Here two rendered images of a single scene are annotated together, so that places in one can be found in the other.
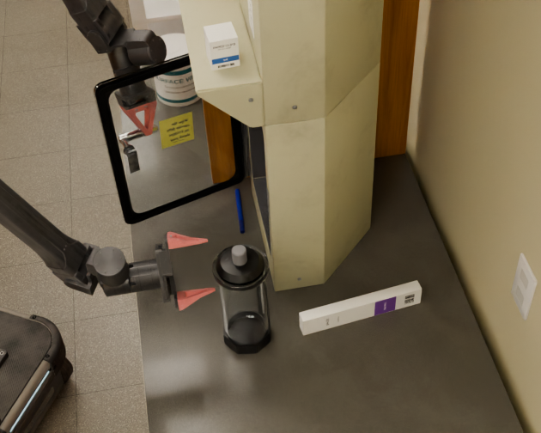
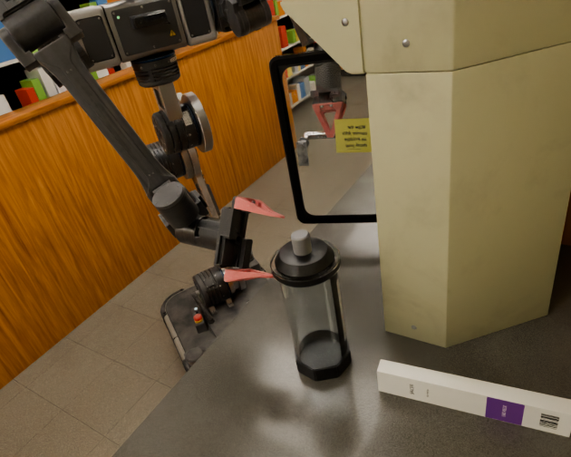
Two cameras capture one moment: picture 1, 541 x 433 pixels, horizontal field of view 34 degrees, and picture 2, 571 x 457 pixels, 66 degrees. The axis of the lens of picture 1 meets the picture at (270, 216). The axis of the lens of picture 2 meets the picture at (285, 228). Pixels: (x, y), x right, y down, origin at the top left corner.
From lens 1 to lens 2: 116 cm
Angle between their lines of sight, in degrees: 37
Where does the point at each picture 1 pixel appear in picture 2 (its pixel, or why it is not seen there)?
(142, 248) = not seen: hidden behind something
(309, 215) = (427, 238)
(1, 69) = not seen: hidden behind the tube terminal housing
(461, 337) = not seen: outside the picture
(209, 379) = (253, 380)
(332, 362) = (388, 442)
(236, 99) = (326, 18)
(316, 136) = (438, 104)
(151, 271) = (216, 228)
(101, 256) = (165, 188)
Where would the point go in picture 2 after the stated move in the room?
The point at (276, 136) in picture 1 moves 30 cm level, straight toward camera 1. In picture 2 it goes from (381, 93) to (216, 199)
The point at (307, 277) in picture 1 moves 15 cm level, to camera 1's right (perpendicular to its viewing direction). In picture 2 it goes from (424, 329) to (517, 364)
